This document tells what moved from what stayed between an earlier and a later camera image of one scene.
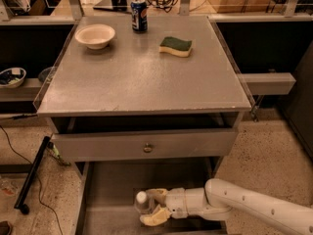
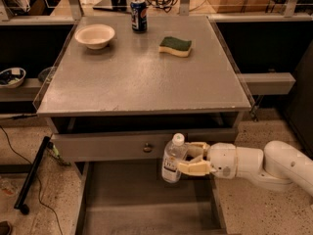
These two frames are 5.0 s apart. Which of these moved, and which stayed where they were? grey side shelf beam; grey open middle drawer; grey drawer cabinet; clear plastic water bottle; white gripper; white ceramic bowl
Moved: clear plastic water bottle; white gripper
Stayed: grey open middle drawer; grey side shelf beam; grey drawer cabinet; white ceramic bowl
